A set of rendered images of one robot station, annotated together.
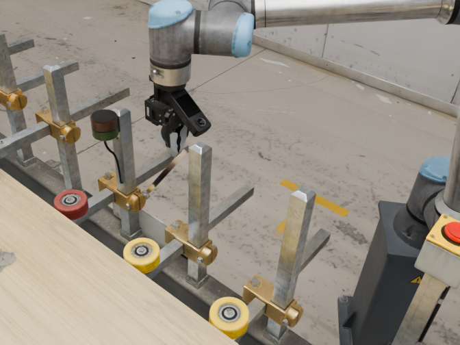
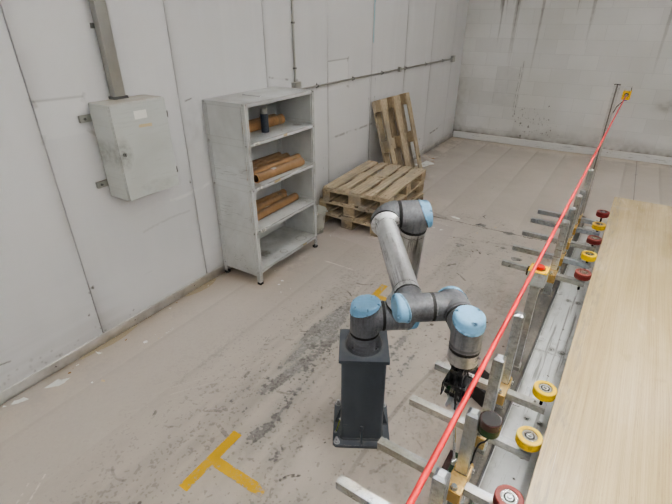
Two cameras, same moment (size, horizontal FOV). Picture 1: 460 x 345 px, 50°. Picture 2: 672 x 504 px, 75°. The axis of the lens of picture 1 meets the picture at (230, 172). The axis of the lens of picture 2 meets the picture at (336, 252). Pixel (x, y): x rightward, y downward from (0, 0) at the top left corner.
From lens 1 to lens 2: 1.85 m
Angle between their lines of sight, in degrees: 75
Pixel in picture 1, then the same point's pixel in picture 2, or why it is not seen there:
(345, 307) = (343, 441)
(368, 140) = (130, 405)
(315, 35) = not seen: outside the picture
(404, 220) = (369, 346)
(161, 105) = (466, 381)
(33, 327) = (624, 482)
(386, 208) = (346, 358)
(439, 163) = (363, 305)
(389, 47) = (15, 346)
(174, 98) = not seen: hidden behind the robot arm
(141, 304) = (567, 428)
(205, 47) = not seen: hidden behind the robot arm
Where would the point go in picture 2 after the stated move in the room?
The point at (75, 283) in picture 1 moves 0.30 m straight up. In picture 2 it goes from (578, 468) to (607, 396)
